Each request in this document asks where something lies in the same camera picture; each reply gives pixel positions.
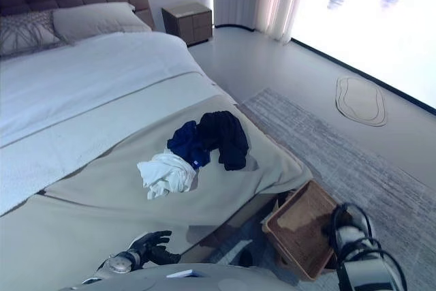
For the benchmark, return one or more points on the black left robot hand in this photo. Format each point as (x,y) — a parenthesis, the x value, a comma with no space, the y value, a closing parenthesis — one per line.
(157,249)

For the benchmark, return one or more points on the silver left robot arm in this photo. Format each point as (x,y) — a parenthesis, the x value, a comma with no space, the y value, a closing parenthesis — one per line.
(114,265)

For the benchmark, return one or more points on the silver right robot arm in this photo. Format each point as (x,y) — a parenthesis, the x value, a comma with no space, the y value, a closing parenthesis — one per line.
(357,253)

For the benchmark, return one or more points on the beige bed throw blanket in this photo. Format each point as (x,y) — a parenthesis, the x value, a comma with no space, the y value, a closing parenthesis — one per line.
(136,185)

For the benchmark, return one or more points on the brown woven laundry basket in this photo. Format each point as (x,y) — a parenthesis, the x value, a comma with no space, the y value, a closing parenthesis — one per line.
(299,226)

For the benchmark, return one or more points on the white bed duvet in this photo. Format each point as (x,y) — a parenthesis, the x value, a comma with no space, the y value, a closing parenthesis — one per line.
(85,79)

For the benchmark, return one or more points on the grey robot torso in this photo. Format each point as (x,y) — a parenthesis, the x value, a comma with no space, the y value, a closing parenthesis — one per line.
(177,277)

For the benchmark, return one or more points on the white garment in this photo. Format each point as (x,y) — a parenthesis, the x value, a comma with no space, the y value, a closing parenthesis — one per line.
(165,175)

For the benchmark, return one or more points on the dark blue garment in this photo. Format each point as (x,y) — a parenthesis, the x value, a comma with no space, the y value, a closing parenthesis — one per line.
(185,144)

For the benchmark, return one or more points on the black garment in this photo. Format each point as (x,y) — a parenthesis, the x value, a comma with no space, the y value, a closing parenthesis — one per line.
(225,139)

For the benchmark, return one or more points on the grey striped area rug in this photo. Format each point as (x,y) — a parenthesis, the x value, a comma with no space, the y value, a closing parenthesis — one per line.
(347,165)

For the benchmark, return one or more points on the brown bedside nightstand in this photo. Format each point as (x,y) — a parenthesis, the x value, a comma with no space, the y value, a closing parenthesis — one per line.
(187,22)

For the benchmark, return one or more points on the plain white pillow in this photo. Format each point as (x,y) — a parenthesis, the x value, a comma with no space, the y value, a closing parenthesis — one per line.
(95,20)

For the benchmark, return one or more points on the grey patterned pillow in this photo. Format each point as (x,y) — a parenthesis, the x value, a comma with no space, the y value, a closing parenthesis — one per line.
(25,32)

